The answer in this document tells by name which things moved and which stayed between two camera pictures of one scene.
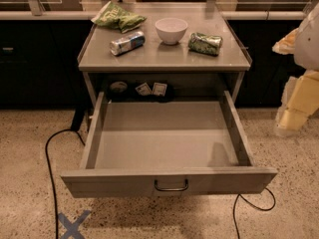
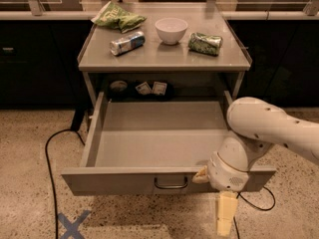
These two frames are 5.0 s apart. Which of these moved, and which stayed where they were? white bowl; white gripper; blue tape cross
Moved: white gripper
Stayed: white bowl; blue tape cross
